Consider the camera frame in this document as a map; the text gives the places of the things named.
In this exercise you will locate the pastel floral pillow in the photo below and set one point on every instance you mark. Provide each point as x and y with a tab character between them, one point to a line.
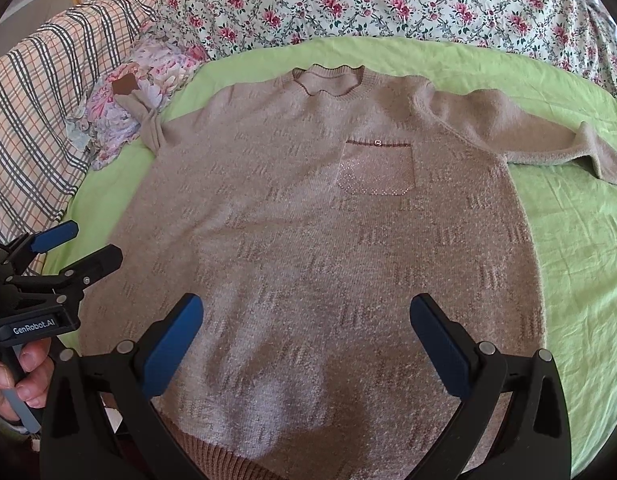
109	117

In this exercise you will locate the beige knit sweater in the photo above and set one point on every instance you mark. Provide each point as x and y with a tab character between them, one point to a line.
306	212

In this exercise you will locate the plaid blanket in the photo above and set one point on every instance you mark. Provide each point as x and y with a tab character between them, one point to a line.
43	79

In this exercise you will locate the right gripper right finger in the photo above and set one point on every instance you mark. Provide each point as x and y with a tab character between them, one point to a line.
533	441

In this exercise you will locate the floral quilt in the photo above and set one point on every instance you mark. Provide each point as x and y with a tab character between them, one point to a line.
578	36

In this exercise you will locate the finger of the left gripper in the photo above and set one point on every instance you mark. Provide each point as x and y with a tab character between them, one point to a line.
22	251
78	275

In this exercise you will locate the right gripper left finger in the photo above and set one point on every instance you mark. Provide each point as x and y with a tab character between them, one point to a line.
99	421

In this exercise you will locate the green bed sheet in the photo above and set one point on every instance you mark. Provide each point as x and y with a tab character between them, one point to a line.
572	215

